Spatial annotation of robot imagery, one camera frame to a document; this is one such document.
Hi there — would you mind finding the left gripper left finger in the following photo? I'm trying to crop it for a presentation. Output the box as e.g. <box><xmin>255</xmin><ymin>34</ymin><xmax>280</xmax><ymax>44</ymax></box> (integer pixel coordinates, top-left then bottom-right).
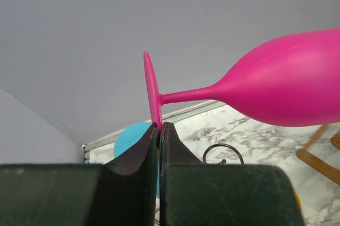
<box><xmin>1</xmin><ymin>124</ymin><xmax>159</xmax><ymax>225</ymax></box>

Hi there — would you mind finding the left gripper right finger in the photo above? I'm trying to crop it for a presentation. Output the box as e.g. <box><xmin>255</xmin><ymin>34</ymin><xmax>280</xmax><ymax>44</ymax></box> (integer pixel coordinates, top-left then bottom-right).
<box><xmin>160</xmin><ymin>122</ymin><xmax>304</xmax><ymax>225</ymax></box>

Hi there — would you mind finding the metal wine glass rack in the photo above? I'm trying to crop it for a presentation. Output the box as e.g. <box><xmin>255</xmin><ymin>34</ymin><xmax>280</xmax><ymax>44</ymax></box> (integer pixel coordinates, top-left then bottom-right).
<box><xmin>202</xmin><ymin>144</ymin><xmax>244</xmax><ymax>165</ymax></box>

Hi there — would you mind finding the blue wine glass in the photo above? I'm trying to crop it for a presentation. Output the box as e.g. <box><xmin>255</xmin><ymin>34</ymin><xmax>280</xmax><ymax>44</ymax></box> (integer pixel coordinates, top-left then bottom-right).
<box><xmin>113</xmin><ymin>122</ymin><xmax>161</xmax><ymax>198</ymax></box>

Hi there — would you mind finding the pink wine glass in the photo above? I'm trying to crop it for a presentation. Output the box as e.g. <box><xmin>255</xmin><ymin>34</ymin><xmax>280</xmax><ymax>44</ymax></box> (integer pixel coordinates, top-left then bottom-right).
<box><xmin>143</xmin><ymin>28</ymin><xmax>339</xmax><ymax>127</ymax></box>

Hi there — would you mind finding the yellow wine glass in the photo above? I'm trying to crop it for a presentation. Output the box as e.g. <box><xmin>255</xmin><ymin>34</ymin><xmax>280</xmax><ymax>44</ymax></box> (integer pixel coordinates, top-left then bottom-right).
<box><xmin>293</xmin><ymin>189</ymin><xmax>302</xmax><ymax>209</ymax></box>

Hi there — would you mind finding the wooden dish rack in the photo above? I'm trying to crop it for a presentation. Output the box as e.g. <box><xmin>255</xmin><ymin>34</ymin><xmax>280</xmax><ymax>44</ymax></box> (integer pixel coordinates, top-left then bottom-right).
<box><xmin>296</xmin><ymin>123</ymin><xmax>339</xmax><ymax>185</ymax></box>

